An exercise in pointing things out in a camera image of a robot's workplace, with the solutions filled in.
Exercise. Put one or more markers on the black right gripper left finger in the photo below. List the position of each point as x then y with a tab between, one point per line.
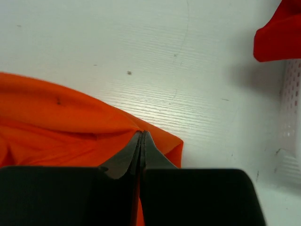
105	195

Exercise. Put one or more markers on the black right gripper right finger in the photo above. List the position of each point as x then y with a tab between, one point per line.
194	197

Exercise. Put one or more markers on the orange t-shirt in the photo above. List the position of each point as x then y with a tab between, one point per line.
45	124

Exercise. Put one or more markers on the white plastic basket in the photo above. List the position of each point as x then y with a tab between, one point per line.
289	135

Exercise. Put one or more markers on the red t-shirt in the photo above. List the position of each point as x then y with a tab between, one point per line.
280	38

